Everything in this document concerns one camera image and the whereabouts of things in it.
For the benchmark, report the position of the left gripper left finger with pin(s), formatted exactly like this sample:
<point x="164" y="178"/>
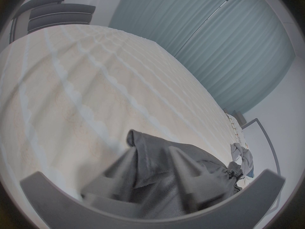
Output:
<point x="114" y="182"/>

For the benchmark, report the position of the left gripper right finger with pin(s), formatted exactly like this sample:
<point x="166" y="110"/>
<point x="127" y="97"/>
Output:
<point x="190" y="182"/>

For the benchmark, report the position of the black T-shirt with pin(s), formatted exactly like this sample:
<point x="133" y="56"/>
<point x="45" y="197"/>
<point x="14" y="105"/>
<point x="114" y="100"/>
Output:
<point x="154" y="166"/>

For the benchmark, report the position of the bed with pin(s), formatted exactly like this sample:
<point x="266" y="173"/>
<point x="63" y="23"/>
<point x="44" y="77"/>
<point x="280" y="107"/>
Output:
<point x="95" y="80"/>

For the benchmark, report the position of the grey garment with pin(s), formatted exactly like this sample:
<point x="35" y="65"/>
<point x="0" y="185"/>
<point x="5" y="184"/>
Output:
<point x="240" y="154"/>

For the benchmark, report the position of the dark blue garment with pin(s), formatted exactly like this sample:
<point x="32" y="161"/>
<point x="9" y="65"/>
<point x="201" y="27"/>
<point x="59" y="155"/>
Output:
<point x="250" y="173"/>

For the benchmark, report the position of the white printed pillow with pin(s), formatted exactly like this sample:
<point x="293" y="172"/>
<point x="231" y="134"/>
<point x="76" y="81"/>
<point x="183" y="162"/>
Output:
<point x="237" y="130"/>

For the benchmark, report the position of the blue-green curtain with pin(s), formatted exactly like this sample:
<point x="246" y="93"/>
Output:
<point x="154" y="13"/>
<point x="238" y="56"/>

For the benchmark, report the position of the black chest of drawers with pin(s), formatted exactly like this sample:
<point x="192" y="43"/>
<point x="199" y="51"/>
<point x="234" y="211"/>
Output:
<point x="59" y="15"/>

